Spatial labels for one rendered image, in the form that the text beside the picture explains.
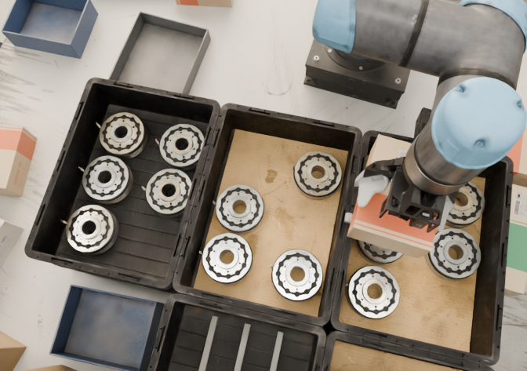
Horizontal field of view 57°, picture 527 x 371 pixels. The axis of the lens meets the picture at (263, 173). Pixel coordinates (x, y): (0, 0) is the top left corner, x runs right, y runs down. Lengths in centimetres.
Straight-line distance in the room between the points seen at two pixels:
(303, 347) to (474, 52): 68
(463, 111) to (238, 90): 90
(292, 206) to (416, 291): 30
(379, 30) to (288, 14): 91
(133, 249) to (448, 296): 66
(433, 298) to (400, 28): 66
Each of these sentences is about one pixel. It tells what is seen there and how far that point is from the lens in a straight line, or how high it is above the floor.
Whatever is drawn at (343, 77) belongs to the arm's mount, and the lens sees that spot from 123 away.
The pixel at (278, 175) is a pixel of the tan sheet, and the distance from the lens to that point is 107.
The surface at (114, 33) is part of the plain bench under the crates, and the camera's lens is 147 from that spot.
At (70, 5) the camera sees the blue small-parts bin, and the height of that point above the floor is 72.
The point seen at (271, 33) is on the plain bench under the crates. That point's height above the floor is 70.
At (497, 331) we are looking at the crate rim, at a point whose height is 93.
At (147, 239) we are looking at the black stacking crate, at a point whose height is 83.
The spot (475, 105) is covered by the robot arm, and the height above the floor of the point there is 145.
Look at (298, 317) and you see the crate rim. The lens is 92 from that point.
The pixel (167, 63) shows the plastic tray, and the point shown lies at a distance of 137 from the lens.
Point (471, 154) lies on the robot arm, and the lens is 48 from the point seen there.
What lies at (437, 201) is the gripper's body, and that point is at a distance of 60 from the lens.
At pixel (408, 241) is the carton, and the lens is 77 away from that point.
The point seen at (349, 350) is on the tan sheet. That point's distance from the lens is 103.
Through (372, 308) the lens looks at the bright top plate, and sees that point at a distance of 101.
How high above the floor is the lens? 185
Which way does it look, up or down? 72 degrees down
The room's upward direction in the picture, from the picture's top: 6 degrees counter-clockwise
